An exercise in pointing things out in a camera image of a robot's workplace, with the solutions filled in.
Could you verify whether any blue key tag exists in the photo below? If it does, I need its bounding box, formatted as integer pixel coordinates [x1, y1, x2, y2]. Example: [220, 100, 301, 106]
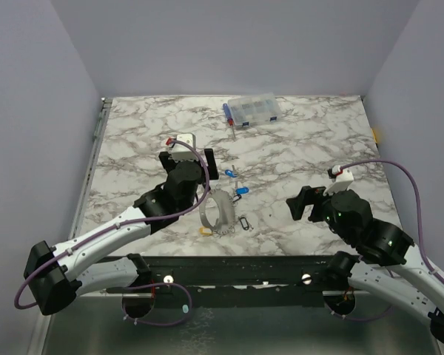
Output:
[235, 181, 249, 195]

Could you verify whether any metal key organizer ring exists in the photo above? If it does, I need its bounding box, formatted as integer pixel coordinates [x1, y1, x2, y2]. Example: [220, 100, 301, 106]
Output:
[199, 189, 236, 234]

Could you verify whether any black key tag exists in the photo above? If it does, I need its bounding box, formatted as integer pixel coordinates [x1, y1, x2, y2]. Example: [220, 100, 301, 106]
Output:
[238, 216, 252, 231]

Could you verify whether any yellow key tag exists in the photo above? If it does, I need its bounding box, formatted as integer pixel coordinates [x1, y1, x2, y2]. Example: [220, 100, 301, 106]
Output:
[199, 227, 213, 236]

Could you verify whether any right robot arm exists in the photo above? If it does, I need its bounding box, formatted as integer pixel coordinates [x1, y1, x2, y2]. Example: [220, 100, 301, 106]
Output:
[286, 186, 444, 344]

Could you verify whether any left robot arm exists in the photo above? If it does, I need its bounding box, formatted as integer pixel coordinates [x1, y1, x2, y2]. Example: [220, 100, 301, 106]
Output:
[14, 147, 219, 315]

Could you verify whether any clear plastic organizer box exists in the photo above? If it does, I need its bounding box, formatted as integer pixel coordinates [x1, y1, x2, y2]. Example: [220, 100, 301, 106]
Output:
[226, 93, 282, 127]

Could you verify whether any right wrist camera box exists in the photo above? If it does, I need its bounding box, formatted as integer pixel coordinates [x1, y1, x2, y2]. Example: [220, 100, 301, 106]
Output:
[323, 165, 354, 196]

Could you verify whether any blue handled screwdriver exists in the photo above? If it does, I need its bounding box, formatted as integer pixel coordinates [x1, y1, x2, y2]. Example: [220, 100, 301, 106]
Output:
[223, 104, 236, 140]

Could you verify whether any yellow wall clip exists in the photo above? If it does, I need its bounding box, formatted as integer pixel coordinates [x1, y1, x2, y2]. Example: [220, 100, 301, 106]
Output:
[371, 128, 381, 146]

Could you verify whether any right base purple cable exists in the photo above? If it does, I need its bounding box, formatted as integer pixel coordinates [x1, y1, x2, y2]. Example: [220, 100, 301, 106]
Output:
[329, 273, 395, 322]

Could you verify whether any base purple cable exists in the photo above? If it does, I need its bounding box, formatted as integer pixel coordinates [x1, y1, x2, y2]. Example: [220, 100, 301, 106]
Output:
[329, 273, 395, 322]
[122, 282, 193, 328]

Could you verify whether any metal side rail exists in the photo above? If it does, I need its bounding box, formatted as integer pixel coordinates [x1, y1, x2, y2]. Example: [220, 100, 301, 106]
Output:
[67, 98, 113, 240]

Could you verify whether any black mounting rail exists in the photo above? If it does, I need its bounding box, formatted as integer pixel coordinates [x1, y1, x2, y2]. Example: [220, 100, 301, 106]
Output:
[95, 254, 371, 308]

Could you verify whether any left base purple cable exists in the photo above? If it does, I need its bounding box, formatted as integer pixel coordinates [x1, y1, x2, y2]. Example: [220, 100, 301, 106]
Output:
[122, 282, 193, 328]

